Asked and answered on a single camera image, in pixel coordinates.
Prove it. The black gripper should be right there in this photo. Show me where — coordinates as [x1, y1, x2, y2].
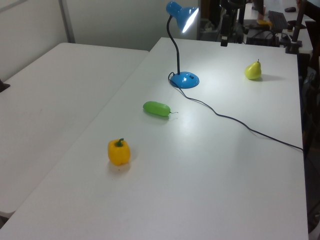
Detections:
[219, 13, 235, 48]

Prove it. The blue desk lamp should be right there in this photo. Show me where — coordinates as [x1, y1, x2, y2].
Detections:
[165, 0, 200, 89]

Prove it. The black equipment box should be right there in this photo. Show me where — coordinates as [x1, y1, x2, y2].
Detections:
[246, 24, 283, 47]

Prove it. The yellow-green toy pear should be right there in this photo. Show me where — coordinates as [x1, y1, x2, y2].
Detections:
[244, 59, 263, 81]

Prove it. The black computer keyboard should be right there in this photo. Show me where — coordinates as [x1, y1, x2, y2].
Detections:
[267, 10, 289, 31]

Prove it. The black clamp stand pole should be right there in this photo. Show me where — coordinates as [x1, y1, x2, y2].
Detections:
[285, 0, 308, 55]

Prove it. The green toy cucumber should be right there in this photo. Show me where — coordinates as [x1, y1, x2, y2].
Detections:
[142, 100, 179, 119]

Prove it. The yellow toy bell pepper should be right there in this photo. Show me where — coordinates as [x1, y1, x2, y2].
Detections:
[107, 137, 131, 167]

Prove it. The white side table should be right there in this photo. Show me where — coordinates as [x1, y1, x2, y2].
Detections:
[0, 42, 150, 218]

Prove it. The black lamp power cable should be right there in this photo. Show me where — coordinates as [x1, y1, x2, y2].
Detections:
[167, 71, 304, 152]

